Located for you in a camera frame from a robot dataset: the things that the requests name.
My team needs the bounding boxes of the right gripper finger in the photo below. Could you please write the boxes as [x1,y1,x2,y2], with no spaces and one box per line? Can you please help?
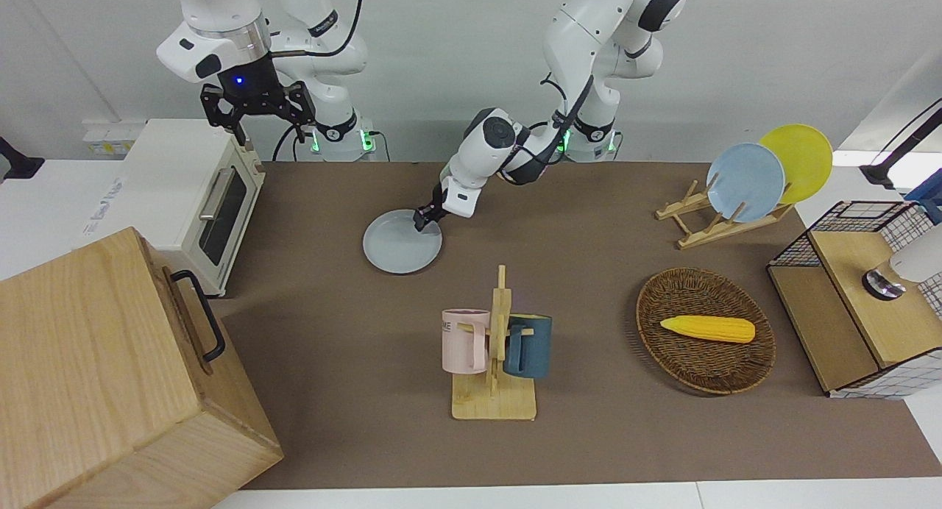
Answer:
[202,85,248,146]
[283,82,317,143]

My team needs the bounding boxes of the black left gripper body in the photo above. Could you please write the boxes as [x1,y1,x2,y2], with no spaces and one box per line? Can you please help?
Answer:
[425,182,450,223]

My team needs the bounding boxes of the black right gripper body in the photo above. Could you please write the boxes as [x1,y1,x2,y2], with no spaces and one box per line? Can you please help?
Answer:
[219,51,291,117]

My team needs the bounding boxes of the gray round plate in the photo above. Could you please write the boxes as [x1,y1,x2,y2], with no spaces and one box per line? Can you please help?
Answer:
[363,209,444,275]

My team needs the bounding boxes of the wooden plate rack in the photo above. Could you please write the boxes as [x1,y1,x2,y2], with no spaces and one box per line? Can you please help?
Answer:
[655,179,796,250]

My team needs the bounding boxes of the light blue plate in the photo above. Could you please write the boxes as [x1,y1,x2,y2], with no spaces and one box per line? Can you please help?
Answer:
[706,143,787,224]

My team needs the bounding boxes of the yellow plate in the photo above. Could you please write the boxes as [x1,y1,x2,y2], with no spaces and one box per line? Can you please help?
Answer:
[759,124,834,205]

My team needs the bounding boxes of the white toaster oven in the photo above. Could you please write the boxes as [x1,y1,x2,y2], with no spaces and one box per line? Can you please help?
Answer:
[77,118,267,298]

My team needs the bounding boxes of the pink mug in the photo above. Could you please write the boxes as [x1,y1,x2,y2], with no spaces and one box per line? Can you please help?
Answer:
[442,309,491,374]

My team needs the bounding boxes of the dark blue mug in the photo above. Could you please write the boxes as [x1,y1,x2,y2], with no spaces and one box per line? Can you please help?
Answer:
[504,314,553,380]

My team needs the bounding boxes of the brown table mat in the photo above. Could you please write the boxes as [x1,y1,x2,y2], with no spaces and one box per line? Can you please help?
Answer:
[212,161,942,491]

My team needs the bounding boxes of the wooden mug rack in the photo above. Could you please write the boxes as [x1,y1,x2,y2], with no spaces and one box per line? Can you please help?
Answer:
[451,265,538,421]

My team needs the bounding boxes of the yellow corn cob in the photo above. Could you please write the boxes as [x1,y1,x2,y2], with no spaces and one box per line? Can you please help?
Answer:
[660,315,757,344]

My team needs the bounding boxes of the light wooden box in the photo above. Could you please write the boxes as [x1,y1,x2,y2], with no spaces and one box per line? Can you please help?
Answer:
[0,227,284,509]

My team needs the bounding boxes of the brown wicker basket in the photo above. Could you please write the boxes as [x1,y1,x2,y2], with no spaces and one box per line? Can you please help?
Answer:
[636,267,777,396]

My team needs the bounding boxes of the white cylinder with metal base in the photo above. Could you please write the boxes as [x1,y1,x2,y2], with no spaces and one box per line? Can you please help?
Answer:
[861,226,942,302]

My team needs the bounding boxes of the black cable with metal plug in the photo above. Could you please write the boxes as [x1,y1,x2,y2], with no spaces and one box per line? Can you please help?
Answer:
[271,121,301,163]

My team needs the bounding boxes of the white wall socket strip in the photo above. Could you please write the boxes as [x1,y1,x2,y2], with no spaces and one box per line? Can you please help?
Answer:
[82,121,146,157]

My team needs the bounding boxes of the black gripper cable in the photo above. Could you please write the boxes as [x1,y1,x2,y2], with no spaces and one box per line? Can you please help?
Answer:
[266,0,366,60]

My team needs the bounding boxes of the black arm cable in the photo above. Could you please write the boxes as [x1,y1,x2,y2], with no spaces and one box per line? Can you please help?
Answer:
[539,71,595,164]

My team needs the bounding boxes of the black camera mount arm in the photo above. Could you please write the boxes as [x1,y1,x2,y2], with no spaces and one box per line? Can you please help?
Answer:
[0,136,45,182]
[860,97,942,190]

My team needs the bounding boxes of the wire and wood shelf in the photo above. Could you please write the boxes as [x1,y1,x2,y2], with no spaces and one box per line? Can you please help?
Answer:
[765,199,942,401]

